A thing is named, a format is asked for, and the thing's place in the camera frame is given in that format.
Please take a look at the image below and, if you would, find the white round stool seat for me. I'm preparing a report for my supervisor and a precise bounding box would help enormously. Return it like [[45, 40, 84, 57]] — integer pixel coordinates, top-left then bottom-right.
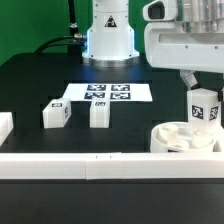
[[150, 122, 218, 153]]

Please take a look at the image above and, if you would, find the white marker sheet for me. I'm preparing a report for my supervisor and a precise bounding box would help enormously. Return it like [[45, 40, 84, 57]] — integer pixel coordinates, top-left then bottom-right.
[[63, 83, 153, 102]]

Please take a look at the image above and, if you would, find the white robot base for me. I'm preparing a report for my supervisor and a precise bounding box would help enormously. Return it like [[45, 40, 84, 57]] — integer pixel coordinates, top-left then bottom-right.
[[82, 0, 140, 67]]

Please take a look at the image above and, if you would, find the white front barrier rail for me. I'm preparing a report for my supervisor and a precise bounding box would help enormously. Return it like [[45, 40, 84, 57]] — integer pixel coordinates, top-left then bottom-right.
[[0, 152, 224, 180]]

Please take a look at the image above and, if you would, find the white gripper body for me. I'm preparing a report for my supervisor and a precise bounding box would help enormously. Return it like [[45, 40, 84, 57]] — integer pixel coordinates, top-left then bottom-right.
[[142, 0, 224, 73]]

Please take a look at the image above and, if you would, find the black cable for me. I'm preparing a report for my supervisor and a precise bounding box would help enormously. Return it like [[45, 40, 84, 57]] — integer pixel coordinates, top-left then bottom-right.
[[34, 0, 88, 55]]

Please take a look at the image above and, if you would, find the white left barrier rail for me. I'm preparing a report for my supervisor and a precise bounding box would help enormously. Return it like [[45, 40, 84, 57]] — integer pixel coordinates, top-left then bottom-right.
[[0, 112, 14, 147]]

